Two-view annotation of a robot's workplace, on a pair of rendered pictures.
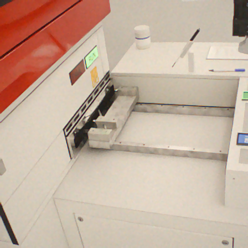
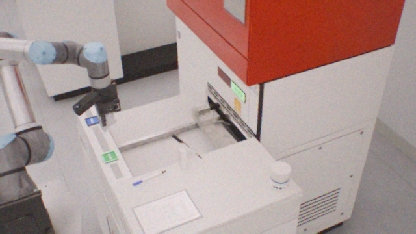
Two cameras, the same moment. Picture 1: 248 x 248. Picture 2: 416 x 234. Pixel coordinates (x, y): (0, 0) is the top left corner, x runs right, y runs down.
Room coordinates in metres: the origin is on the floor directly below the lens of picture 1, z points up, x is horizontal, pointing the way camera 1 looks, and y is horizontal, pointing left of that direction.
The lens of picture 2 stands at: (2.32, -1.28, 2.24)
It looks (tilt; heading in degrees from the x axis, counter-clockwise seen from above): 38 degrees down; 131
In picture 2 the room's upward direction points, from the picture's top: 1 degrees counter-clockwise
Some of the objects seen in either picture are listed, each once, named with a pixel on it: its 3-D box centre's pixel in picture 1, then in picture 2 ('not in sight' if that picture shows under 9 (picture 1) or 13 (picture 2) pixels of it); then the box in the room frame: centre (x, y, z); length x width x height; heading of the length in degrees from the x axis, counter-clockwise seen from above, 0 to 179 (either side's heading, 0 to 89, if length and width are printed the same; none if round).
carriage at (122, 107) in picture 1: (115, 117); (216, 133); (1.26, 0.01, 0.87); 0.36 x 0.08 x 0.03; 157
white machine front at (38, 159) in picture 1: (63, 110); (212, 77); (1.10, 0.18, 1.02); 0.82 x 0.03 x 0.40; 157
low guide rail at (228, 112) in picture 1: (172, 109); not in sight; (1.30, -0.22, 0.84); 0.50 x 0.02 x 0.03; 67
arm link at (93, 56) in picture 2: not in sight; (95, 60); (1.10, -0.45, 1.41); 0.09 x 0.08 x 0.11; 10
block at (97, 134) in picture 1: (100, 134); (201, 110); (1.11, 0.08, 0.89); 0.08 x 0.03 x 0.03; 67
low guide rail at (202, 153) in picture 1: (156, 149); (165, 134); (1.06, -0.11, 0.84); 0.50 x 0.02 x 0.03; 67
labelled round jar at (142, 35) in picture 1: (142, 37); (279, 177); (1.71, -0.17, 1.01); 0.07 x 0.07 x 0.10
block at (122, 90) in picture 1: (128, 90); not in sight; (1.41, -0.05, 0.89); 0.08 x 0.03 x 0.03; 67
